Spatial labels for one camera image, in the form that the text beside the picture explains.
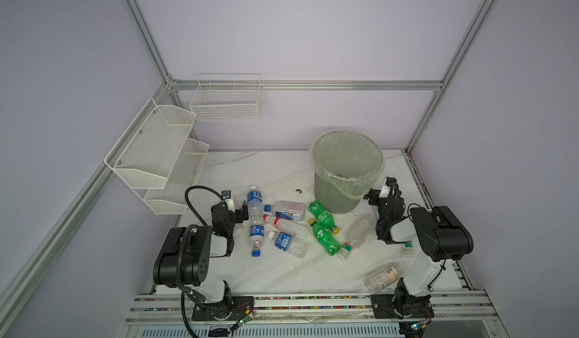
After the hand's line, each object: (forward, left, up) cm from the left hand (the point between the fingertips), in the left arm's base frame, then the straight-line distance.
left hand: (233, 204), depth 95 cm
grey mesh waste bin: (+1, -43, +1) cm, 43 cm away
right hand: (+7, -61, +6) cm, 61 cm away
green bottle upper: (-6, -38, +1) cm, 39 cm away
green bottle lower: (-16, -39, +1) cm, 42 cm away
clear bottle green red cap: (-12, -53, -3) cm, 54 cm away
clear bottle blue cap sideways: (-4, -26, +2) cm, 26 cm away
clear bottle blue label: (+1, -9, -2) cm, 9 cm away
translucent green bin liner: (+17, -51, +9) cm, 55 cm away
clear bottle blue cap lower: (-13, -12, -1) cm, 18 cm away
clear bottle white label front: (-30, -56, +1) cm, 64 cm away
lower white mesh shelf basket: (-9, +15, +19) cm, 26 cm away
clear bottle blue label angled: (-18, -24, +2) cm, 30 cm away
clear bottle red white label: (-11, -24, 0) cm, 27 cm away
